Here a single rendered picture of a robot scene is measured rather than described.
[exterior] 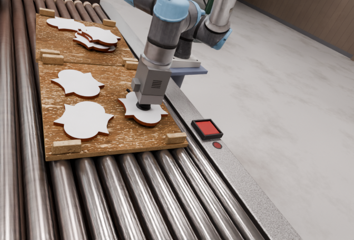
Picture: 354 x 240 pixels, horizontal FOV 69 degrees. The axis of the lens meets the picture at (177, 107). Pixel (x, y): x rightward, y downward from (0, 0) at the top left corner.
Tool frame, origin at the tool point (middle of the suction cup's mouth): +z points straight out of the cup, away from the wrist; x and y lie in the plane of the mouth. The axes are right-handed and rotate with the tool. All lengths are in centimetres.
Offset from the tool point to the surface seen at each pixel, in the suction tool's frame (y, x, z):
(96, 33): -43.9, -8.4, -2.9
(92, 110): 0.7, -13.9, 0.5
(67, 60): -27.6, -19.0, 1.7
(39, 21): -59, -28, 2
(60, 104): -2.9, -21.5, 1.6
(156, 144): 12.9, 0.8, 1.6
